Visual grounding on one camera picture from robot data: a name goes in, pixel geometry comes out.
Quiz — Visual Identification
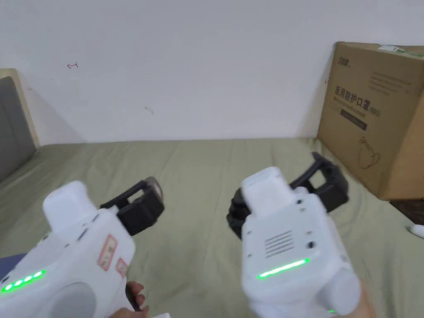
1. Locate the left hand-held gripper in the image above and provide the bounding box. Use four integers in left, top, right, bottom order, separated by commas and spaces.
0, 177, 165, 318

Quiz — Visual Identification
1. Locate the person's right hand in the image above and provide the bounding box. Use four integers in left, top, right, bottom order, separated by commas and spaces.
357, 289, 379, 318

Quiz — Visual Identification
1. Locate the brown cardboard carton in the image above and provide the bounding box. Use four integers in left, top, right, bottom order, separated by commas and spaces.
317, 41, 424, 201

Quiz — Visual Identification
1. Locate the dark blue garment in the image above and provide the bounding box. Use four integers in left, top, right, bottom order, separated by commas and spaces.
0, 254, 29, 283

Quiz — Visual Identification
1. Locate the grey padded headboard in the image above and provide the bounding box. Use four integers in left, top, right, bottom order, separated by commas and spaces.
0, 68, 41, 183

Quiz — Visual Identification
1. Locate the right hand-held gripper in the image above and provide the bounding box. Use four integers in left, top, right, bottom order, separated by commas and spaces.
226, 152, 362, 318

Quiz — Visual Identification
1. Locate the person's left hand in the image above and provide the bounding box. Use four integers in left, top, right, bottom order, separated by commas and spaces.
107, 281, 146, 318

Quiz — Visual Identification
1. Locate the bed with pale green sheet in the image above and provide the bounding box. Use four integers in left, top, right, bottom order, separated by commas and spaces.
0, 137, 424, 318

